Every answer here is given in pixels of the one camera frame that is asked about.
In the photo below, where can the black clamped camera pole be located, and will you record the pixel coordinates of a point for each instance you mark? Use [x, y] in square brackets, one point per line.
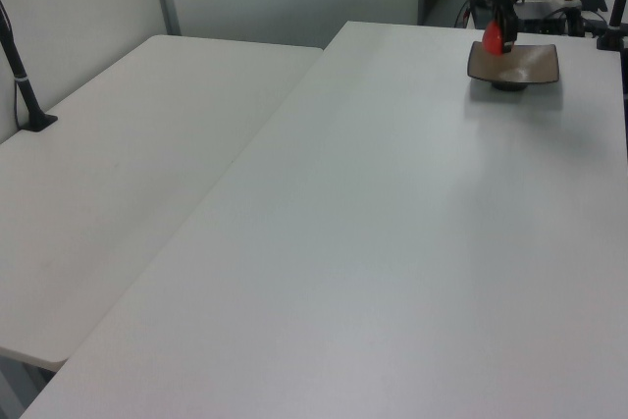
[614, 21]

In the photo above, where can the black camera stand with base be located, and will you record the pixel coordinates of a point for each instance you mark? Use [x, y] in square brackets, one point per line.
[19, 80]

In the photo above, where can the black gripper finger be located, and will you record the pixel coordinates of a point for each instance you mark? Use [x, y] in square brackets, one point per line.
[496, 15]
[509, 31]

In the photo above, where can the brown square ceramic plate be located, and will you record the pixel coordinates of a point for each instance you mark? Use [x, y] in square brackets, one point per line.
[527, 66]

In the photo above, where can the black electronics box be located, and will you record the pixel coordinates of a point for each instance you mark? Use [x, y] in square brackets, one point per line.
[539, 16]

